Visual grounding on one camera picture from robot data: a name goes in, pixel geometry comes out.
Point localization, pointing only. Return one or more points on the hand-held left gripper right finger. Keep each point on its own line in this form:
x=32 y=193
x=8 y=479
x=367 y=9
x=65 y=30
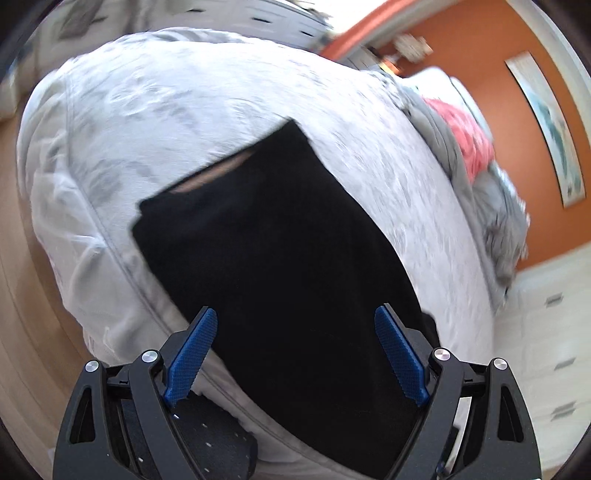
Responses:
x=399 y=357

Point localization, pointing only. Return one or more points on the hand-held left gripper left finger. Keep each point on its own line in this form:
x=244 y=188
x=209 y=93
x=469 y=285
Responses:
x=194 y=355

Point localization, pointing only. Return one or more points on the black pants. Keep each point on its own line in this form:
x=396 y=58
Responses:
x=277 y=254

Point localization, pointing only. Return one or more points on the white wardrobe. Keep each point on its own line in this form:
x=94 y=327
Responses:
x=545 y=332

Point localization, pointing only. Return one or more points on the grey crumpled garment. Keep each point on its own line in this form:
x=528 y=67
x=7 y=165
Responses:
x=503 y=221

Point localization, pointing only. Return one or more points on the grey duvet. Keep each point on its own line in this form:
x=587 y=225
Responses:
x=443 y=143

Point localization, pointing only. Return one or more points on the pink pillow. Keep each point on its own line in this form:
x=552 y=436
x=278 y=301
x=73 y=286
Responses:
x=466 y=138

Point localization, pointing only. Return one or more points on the grey butterfly print bed cover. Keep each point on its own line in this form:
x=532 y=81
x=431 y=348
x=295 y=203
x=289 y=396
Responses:
x=138 y=115

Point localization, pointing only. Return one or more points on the white pillow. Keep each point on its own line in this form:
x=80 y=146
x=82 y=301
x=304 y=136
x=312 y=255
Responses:
x=443 y=78

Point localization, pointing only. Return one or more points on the white feather lamp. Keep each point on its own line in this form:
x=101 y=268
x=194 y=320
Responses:
x=411 y=46

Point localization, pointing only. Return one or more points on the orange curtain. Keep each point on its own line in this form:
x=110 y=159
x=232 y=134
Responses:
x=351 y=41

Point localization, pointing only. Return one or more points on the white drawer cabinet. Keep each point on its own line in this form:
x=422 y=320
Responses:
x=277 y=14

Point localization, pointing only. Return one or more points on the framed wall picture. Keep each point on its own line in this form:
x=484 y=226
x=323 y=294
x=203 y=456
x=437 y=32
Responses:
x=554 y=129

